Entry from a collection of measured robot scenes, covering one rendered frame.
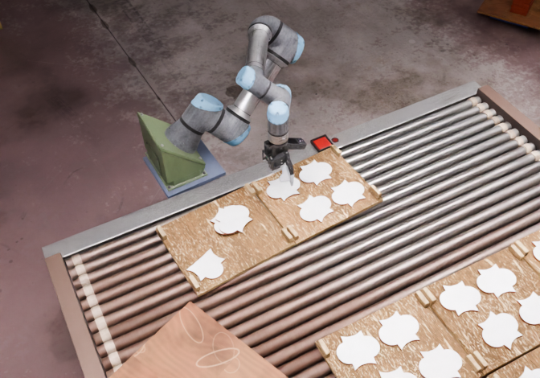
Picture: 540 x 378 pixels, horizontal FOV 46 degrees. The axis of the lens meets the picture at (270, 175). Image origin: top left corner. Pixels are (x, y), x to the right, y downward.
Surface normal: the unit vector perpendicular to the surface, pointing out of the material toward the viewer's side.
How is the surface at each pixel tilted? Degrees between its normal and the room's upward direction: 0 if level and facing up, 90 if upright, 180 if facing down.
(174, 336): 0
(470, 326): 0
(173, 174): 90
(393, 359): 0
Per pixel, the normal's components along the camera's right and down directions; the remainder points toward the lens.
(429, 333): -0.02, -0.68
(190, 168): 0.50, 0.63
